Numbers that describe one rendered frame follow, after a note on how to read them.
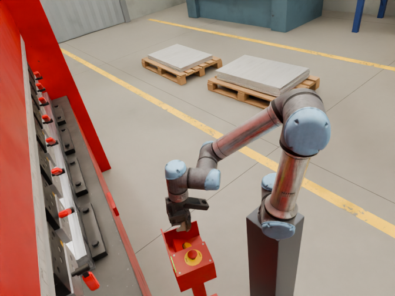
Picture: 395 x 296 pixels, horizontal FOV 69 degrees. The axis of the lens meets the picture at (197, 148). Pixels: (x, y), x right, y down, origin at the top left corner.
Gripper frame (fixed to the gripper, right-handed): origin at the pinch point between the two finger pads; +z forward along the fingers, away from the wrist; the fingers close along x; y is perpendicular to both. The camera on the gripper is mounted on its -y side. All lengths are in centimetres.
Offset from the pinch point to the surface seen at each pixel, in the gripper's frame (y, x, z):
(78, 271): 34, 32, -38
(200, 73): -118, -323, 68
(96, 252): 36.8, 0.2, -3.6
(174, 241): 6.2, -3.3, 9.5
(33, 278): 36, 44, -56
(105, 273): 34.6, 8.7, -0.8
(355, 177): -159, -52, 71
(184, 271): 6.6, 14.1, 6.4
